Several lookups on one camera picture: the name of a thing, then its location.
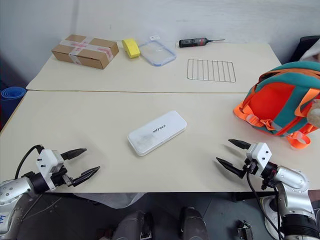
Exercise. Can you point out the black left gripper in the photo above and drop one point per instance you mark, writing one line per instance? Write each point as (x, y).
(59, 178)

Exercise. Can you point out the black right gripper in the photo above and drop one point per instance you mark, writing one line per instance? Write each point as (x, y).
(252, 167)

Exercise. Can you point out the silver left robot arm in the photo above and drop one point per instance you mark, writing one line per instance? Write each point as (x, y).
(10, 190)

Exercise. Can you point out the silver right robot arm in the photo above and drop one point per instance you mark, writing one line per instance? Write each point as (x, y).
(292, 180)

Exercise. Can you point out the teal and orange backpack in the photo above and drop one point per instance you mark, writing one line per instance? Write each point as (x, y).
(272, 102)

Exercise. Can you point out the white rectangular case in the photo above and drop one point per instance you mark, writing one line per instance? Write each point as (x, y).
(157, 133)

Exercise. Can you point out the clear plastic sheet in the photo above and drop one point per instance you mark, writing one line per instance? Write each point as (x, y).
(112, 198)

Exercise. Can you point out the white shoe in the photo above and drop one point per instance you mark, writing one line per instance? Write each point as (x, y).
(270, 215)

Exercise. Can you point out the beige plush pendant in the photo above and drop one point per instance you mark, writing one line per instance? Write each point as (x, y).
(315, 112)

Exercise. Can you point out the blue rolled mat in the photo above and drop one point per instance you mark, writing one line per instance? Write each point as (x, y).
(12, 93)

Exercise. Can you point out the taped brown cardboard box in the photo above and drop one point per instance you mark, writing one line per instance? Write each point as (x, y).
(85, 51)

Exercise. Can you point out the black and red screwdriver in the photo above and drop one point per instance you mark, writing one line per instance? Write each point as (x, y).
(191, 42)

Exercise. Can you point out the yellow sponge block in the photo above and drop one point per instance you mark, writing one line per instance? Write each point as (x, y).
(131, 48)

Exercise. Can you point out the white cloth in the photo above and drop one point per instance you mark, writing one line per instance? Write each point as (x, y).
(312, 53)

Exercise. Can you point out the clear lid with blue rim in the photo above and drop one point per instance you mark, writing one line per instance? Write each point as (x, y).
(157, 52)

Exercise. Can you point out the black bag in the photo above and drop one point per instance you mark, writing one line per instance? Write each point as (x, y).
(306, 43)

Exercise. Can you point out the small clear plastic tag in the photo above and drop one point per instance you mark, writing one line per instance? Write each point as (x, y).
(154, 37)

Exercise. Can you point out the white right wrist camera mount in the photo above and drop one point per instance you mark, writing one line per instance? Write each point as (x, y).
(261, 153)

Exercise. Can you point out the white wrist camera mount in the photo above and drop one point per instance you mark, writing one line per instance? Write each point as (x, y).
(261, 153)
(46, 160)

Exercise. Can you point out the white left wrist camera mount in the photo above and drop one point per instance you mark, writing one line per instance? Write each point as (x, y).
(46, 160)

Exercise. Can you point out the small black metal bracket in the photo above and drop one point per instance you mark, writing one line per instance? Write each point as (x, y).
(244, 230)

